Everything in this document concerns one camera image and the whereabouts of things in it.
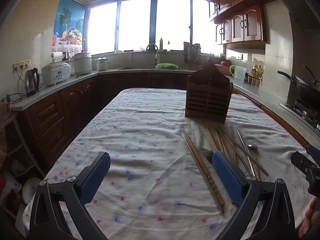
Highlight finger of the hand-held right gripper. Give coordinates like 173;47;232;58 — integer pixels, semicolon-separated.
291;151;320;195
306;144;320;167

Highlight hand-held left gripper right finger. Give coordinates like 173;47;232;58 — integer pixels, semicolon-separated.
212;151;298;240

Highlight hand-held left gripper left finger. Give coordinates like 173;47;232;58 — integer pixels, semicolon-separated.
29;151;111;240

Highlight dark wooden chopstick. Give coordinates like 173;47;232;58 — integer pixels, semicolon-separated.
182;128;226;207

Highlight light wooden chopstick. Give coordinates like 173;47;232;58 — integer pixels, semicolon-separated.
211;130;225;153
206;127;220;153
217;130;232;160

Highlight metal fork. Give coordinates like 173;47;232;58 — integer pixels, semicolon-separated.
197;148;214;166

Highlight metal spoon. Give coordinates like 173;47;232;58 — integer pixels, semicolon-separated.
246;144;262;180

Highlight wooden utensil holder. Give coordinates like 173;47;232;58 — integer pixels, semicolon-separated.
185;64;233;124

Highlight dish rack with utensils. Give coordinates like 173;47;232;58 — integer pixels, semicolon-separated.
182;42;203;64

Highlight person's right hand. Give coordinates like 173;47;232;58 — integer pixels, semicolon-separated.
299;196;320;238

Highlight gas stove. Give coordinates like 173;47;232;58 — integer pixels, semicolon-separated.
280;97;320;130

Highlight black wok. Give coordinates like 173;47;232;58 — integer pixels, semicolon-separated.
277;65;320;99

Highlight white floral tablecloth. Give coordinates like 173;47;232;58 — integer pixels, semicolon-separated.
22;88;320;240

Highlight green rimmed plate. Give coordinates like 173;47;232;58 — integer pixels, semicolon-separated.
22;177;42;204

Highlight wooden side shelf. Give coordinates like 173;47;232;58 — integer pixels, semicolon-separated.
5;112;45;180

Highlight white plastic bag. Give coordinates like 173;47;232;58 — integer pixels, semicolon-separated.
0;172;22;205

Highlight pink bowl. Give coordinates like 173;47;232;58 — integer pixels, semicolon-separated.
214;64;232;75

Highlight white rice cooker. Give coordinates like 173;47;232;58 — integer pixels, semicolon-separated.
41;62;72;87

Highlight small white electric pot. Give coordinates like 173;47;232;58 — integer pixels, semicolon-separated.
94;57;111;71

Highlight electric kettle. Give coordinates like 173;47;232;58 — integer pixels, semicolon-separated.
24;67;40;97

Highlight large white cooker pot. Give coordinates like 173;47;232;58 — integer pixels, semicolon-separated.
72;51;93;76

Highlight green plastic basket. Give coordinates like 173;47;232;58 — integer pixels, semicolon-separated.
155;63;179;70

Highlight metal faucet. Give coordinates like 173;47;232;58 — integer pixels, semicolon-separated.
146;43;160;68

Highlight range hood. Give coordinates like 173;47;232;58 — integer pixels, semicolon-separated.
266;0;320;30

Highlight kitchen window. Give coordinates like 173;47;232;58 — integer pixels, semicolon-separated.
86;0;225;55

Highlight white mug green handle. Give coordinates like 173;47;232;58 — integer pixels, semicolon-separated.
235;66;247;83

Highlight black power cable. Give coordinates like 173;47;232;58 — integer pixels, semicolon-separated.
0;70;27;104

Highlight wall power outlets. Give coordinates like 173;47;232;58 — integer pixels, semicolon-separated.
13;59;32;71

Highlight wooden wall cabinets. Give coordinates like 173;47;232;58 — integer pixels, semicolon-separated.
204;0;278;45

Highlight fruit wall poster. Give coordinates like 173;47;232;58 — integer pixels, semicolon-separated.
52;0;87;53

